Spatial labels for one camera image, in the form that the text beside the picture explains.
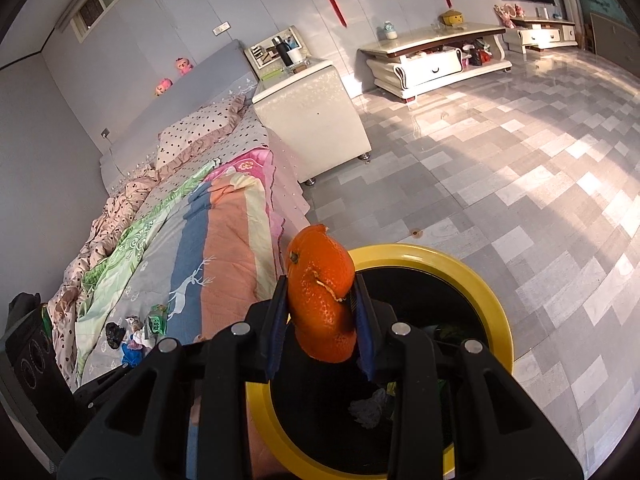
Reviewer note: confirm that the white switch plate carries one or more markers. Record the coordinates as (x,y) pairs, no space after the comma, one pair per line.
(221,27)

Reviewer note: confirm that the white coffee table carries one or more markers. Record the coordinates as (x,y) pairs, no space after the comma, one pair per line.
(430,60)

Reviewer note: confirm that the pale purple foam net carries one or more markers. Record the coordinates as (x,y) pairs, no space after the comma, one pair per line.
(131,344)

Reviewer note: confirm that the dark cloth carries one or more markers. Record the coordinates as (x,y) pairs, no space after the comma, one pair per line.
(22,305)

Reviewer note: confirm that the small green packet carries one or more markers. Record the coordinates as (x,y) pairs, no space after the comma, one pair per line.
(157,322)

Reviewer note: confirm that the polka dot pillow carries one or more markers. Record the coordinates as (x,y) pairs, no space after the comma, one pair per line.
(200,130)

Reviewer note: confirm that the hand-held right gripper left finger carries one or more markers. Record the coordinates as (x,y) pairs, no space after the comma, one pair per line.
(277,330)

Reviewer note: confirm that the small silver wrapper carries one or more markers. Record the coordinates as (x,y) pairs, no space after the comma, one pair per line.
(132,321)

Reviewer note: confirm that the white television stand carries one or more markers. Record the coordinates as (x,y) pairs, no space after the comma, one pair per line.
(542,35)

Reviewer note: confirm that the pink floral blanket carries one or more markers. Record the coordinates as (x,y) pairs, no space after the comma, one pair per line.
(250,165)

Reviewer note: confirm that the grey bed headboard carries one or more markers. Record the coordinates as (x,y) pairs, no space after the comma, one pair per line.
(200,85)

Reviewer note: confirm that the orange peel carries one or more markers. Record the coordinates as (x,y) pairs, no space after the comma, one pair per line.
(320,300)

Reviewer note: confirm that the white tissue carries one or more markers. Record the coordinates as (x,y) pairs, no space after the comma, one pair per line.
(146,341)

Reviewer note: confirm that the polka dot bed sheet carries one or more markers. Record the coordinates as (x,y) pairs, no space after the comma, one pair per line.
(250,132)

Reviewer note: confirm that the blue plastic scrap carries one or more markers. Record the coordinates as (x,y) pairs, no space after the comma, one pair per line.
(132,356)

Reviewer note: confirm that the white nightstand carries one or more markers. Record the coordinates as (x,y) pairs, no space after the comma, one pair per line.
(310,115)

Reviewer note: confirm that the pink polka dot duvet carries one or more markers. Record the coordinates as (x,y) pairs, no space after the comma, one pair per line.
(110,225)

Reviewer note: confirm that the pink plush toy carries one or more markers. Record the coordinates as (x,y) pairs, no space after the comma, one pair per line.
(163,86)
(183,65)

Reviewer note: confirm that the black thermos bottle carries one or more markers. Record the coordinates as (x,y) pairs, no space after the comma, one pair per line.
(284,50)

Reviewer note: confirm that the pink ornament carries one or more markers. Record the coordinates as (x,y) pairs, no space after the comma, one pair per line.
(507,12)

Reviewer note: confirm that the black plastic bag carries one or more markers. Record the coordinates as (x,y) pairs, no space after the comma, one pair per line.
(115,335)

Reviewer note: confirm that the green patterned quilt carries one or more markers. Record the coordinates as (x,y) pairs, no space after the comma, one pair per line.
(135,240)

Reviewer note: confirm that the yellow rimmed black bin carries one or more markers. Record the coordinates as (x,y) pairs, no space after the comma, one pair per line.
(450,261)

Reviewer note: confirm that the beige leaning board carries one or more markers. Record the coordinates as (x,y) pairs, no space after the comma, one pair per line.
(612,40)

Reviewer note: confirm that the white cup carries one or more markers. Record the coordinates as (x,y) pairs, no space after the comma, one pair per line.
(296,55)

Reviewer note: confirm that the yellow toy figure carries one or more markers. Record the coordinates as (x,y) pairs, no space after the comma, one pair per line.
(450,17)

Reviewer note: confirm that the small clear bottle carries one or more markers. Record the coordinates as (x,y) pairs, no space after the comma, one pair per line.
(389,30)

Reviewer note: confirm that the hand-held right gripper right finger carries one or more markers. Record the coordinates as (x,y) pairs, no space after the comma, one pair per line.
(365,340)

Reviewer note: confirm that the green printed bag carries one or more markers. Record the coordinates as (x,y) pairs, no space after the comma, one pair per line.
(46,317)

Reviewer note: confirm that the small wall window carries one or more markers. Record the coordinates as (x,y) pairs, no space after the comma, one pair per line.
(97,2)

